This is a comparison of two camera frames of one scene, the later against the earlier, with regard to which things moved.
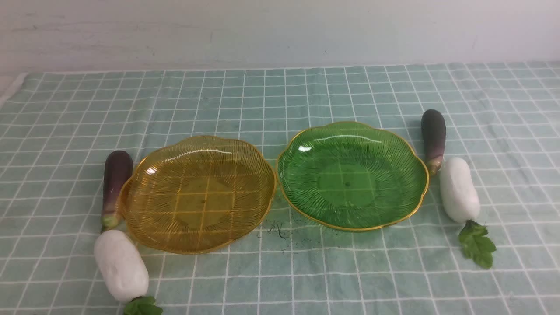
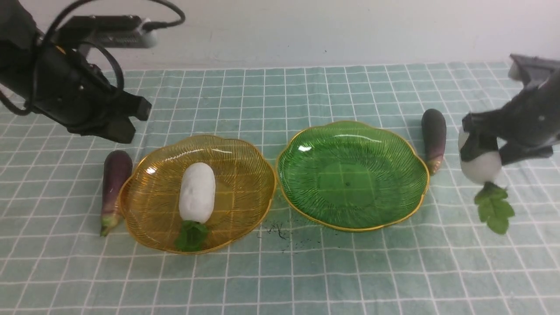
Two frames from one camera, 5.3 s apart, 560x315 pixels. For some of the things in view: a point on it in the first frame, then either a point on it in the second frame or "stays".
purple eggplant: [118, 169] stays
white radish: [460, 198] -> [495, 209]
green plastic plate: [350, 176] stays
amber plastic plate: [197, 195] stays
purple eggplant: [434, 130] stays
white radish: [124, 273] -> [196, 199]
